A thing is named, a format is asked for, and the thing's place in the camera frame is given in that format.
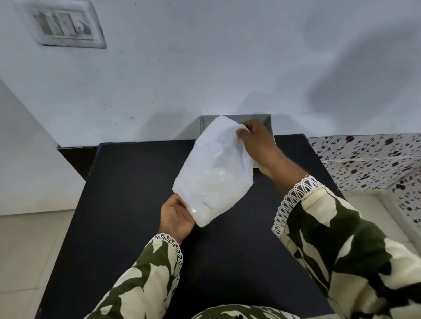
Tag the person's left hand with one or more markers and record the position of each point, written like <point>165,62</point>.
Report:
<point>174,220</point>

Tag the person's right hand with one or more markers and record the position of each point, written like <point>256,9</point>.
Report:
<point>259,148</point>

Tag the person's right thumb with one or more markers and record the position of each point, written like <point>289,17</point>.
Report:
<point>242,133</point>

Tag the person's left thumb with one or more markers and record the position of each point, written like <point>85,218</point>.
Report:
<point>183,210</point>

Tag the white plastic bag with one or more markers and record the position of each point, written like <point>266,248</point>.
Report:
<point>213,174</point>

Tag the person's left forearm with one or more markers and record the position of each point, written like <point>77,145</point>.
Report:
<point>144,282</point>

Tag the person's right forearm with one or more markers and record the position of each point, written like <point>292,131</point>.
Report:
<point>332,243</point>

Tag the grey open box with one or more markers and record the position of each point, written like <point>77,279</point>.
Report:
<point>210,121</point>

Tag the green white patterned garment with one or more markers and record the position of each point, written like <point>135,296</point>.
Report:
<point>246,312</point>

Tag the floral patterned tile ledge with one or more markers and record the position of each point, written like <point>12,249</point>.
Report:
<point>371,157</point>

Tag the white wall switch plate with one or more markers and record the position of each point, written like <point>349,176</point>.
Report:
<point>64,23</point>

